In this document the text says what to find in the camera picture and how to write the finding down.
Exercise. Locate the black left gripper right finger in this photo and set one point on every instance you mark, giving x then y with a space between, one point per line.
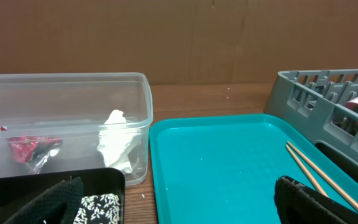
296 203

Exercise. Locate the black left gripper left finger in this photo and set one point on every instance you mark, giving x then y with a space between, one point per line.
43 202

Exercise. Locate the red snack wrapper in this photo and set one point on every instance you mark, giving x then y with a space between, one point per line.
22 155

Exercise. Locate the white napkin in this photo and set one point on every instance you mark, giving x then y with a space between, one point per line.
115 144

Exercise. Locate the black food waste tray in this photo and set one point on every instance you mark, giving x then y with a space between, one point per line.
102 201

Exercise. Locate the wooden chopstick left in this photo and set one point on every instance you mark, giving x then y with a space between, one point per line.
306 172

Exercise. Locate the wooden chopstick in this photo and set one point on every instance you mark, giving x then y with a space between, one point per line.
326 178
306 172

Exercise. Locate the wooden chopstick right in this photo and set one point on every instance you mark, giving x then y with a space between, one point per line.
326 178

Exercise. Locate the teal plastic tray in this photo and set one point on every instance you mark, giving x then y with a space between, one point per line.
223 169

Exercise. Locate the clear plastic bin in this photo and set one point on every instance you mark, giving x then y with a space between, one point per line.
75 107

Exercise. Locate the grey dish rack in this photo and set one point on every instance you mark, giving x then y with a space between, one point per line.
315 103

